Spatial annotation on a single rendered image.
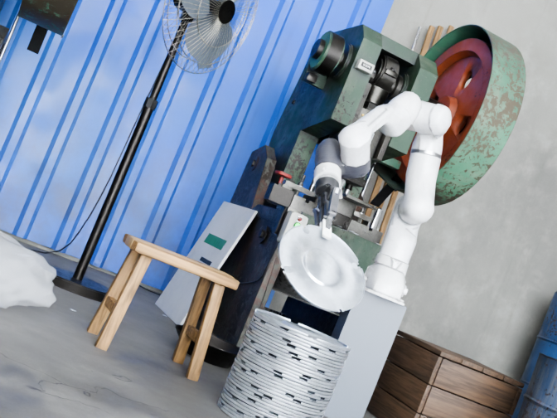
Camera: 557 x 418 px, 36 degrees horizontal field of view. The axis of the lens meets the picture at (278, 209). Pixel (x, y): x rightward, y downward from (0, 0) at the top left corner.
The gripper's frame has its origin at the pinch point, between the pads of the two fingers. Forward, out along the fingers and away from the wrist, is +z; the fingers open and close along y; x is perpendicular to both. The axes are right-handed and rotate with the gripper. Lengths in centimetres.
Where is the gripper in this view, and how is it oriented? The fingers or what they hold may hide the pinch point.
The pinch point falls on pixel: (325, 230)
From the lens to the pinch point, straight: 257.9
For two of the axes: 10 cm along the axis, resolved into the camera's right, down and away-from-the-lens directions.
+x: 8.6, 4.0, 3.2
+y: 5.0, -5.8, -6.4
